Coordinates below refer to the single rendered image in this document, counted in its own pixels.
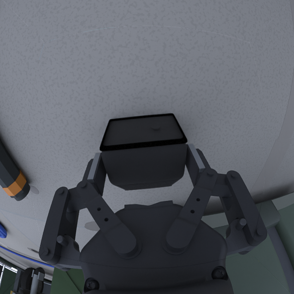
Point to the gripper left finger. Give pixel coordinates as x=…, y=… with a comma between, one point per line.
x=108, y=220

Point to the dark grey machine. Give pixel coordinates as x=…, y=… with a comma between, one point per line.
x=32, y=280

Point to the black and orange torch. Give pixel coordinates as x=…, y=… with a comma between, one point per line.
x=13, y=181

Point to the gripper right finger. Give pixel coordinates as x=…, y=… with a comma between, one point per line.
x=195, y=206

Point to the blue round knob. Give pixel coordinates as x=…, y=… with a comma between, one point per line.
x=2, y=231

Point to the grey bench leg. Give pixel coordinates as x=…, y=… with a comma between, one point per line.
x=279, y=248

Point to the dark grey black-rimmed box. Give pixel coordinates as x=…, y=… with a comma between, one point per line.
x=142, y=160

